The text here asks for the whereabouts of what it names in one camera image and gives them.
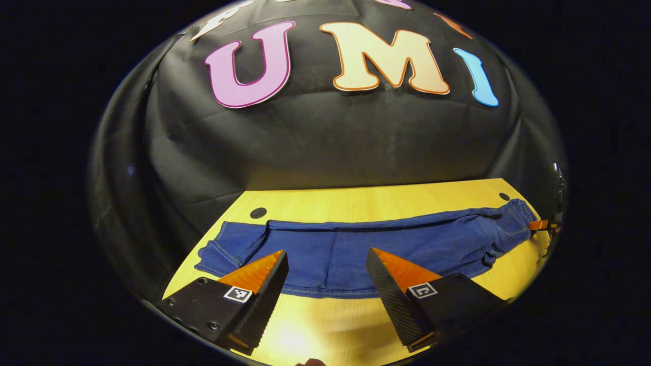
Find blue denim jeans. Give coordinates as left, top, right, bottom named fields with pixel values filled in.
left=194, top=198, right=539, bottom=299

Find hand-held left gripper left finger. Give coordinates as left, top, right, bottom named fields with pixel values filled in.
left=162, top=250, right=289, bottom=356

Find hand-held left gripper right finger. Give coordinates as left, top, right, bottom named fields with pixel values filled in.
left=366, top=248, right=511, bottom=353

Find black backdrop cloth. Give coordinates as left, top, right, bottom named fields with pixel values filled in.
left=87, top=0, right=568, bottom=306

